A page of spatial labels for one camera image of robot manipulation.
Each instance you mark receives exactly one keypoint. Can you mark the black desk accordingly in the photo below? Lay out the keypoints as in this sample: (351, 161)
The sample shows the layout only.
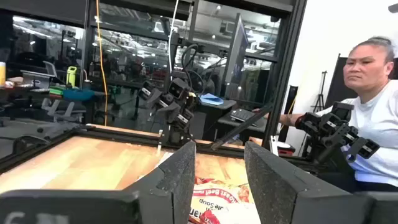
(211, 118)

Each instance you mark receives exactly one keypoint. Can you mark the black computer monitor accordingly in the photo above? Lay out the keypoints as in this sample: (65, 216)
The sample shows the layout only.
(234, 62)

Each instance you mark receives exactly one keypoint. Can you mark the black tripod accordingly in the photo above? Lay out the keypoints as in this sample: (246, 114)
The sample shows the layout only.
(320, 102)

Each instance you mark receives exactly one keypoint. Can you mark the person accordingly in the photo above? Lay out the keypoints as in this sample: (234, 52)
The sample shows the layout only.
(373, 118)

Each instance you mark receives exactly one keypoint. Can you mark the blue cloth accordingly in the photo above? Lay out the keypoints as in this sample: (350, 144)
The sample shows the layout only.
(211, 99)

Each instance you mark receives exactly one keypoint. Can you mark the green bottle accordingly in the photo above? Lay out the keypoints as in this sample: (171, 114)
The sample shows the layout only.
(71, 77)

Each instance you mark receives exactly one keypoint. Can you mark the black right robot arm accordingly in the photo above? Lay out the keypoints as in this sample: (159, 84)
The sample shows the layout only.
(177, 135)

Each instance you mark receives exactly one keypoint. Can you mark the black keyboard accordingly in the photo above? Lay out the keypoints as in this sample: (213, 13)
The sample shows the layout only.
(242, 115)

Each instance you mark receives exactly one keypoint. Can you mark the black upright panel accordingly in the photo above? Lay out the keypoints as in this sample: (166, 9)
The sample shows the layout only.
(337, 90)

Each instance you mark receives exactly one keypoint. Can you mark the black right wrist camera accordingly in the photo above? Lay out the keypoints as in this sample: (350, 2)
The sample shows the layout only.
(178, 88)

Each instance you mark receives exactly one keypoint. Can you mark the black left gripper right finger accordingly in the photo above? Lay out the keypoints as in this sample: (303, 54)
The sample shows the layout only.
(270, 193)

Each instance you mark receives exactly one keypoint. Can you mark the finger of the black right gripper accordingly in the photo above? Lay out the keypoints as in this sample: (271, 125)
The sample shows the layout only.
(156, 96)
(170, 112)

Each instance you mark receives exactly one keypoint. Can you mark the blue plastic container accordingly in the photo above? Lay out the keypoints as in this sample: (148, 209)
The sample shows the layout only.
(77, 94)

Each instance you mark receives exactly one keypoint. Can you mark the black aluminium table frame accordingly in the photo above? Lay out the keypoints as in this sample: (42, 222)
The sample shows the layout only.
(286, 62)

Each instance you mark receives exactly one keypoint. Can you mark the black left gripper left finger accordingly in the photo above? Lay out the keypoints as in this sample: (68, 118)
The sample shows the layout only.
(174, 193)

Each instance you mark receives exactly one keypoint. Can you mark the red roast beef ramen pack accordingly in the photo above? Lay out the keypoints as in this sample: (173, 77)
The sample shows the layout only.
(217, 199)

